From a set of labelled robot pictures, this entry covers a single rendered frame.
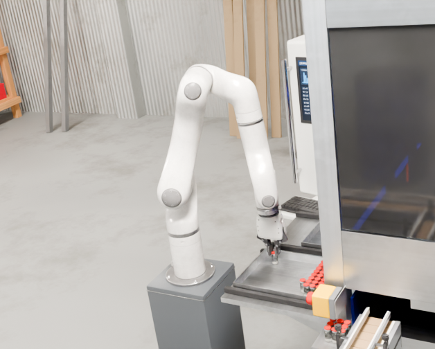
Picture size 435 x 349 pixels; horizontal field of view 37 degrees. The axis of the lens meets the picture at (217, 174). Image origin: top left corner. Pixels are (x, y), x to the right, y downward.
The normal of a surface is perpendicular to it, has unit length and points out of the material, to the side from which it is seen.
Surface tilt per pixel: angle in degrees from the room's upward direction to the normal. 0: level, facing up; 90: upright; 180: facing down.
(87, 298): 0
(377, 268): 90
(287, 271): 0
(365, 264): 90
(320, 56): 90
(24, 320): 0
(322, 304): 90
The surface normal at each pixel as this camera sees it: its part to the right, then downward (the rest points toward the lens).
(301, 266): -0.13, -0.92
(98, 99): -0.47, 0.38
